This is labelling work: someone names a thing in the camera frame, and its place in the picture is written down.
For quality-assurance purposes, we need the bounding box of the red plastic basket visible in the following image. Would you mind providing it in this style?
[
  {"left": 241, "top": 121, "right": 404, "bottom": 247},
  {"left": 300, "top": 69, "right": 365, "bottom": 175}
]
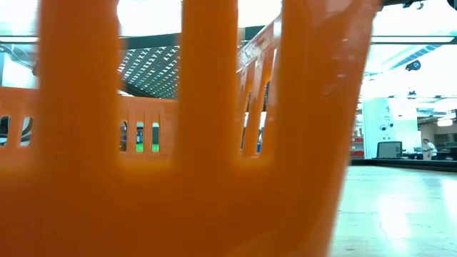
[{"left": 0, "top": 0, "right": 383, "bottom": 257}]

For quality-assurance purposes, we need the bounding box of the grey perforated metal stand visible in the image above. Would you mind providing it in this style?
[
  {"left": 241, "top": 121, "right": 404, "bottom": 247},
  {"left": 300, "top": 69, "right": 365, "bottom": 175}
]
[{"left": 117, "top": 24, "right": 267, "bottom": 100}]

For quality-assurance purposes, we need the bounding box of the green plastic basket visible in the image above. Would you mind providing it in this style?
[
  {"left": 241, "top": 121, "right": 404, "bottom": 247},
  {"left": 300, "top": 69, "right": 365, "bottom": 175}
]
[{"left": 135, "top": 142, "right": 161, "bottom": 153}]

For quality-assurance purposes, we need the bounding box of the red shelf rack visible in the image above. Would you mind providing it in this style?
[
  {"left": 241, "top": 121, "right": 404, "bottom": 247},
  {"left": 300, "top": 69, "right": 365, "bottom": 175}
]
[{"left": 351, "top": 135, "right": 365, "bottom": 158}]

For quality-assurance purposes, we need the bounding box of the white pillar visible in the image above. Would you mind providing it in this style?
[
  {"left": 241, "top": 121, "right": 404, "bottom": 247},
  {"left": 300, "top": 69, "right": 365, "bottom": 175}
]
[{"left": 362, "top": 98, "right": 397, "bottom": 160}]

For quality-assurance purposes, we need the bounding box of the grey monitor back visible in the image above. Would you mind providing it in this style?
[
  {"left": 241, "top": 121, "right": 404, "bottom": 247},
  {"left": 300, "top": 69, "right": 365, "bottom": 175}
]
[{"left": 376, "top": 141, "right": 403, "bottom": 159}]

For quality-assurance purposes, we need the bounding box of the person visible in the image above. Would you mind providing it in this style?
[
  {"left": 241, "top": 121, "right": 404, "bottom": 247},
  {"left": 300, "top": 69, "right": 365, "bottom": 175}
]
[{"left": 421, "top": 138, "right": 438, "bottom": 161}]

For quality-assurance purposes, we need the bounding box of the black aluminium table frame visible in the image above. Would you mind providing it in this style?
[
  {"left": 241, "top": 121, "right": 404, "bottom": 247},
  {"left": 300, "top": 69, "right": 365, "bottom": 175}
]
[{"left": 349, "top": 158, "right": 457, "bottom": 173}]

